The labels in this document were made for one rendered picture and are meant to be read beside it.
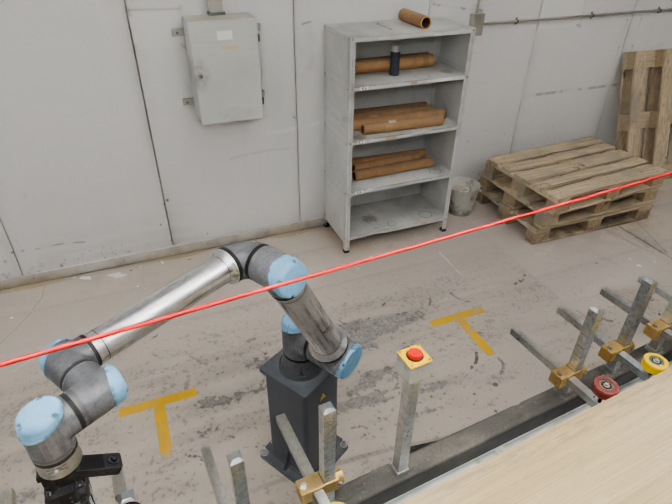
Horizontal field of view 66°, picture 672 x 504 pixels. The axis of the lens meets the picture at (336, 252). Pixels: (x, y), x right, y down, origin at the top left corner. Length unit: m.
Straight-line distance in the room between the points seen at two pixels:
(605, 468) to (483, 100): 3.37
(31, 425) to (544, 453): 1.32
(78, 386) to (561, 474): 1.28
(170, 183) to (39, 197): 0.81
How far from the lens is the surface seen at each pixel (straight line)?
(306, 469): 1.65
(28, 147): 3.70
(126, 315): 1.40
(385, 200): 4.41
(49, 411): 1.23
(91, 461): 1.38
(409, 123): 3.74
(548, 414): 2.13
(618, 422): 1.90
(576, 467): 1.73
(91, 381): 1.26
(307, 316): 1.66
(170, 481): 2.72
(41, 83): 3.57
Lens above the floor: 2.23
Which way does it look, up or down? 34 degrees down
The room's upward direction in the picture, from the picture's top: 1 degrees clockwise
